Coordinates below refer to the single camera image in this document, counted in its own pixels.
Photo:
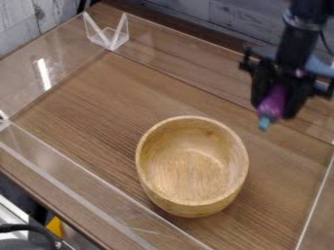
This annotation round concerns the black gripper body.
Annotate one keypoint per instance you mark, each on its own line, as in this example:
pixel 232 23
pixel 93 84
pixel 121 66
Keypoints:
pixel 293 58

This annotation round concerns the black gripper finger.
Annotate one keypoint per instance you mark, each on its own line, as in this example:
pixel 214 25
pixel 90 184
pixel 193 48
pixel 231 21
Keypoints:
pixel 263 78
pixel 300 89

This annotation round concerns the purple toy eggplant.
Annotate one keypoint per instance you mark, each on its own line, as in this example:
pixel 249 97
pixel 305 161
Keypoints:
pixel 271 109

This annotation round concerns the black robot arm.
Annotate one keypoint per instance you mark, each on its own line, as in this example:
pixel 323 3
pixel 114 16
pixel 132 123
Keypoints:
pixel 307 13

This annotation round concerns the brown wooden bowl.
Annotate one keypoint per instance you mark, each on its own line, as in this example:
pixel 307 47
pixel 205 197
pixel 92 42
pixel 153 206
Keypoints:
pixel 193 165

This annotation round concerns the clear acrylic corner bracket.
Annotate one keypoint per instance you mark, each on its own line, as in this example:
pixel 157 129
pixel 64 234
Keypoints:
pixel 108 37

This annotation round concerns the clear acrylic tray wall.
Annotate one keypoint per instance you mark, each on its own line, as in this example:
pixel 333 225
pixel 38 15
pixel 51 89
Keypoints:
pixel 73 159

